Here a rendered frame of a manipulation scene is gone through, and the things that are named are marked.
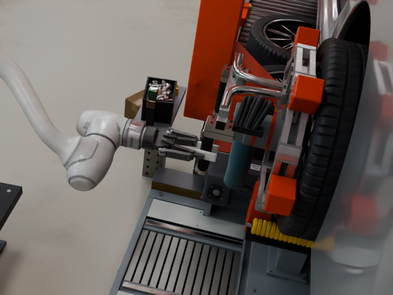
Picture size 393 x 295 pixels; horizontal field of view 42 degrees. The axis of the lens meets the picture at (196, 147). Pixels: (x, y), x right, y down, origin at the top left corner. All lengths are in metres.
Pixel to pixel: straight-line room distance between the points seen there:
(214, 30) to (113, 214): 1.02
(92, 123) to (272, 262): 0.96
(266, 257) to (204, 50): 0.88
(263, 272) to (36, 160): 1.36
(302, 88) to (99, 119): 0.62
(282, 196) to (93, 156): 0.55
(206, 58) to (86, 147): 0.79
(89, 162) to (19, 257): 0.97
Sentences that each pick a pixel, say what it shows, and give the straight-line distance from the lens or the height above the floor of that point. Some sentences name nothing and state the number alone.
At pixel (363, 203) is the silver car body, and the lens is 1.08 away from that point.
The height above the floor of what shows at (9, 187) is 0.30.
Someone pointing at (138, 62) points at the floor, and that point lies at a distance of 3.69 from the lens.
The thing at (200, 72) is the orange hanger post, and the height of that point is 0.76.
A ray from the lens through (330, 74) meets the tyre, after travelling 1.47.
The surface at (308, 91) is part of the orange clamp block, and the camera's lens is 1.39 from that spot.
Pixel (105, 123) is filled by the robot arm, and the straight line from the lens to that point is 1.57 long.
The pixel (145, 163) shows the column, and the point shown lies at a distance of 2.65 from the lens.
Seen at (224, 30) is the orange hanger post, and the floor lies 0.96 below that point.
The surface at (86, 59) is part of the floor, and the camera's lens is 3.69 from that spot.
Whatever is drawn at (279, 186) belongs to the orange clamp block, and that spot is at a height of 0.88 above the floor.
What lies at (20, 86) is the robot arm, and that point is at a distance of 1.57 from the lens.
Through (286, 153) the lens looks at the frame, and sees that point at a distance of 1.44.
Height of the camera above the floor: 1.81
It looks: 38 degrees down
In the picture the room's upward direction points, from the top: 10 degrees clockwise
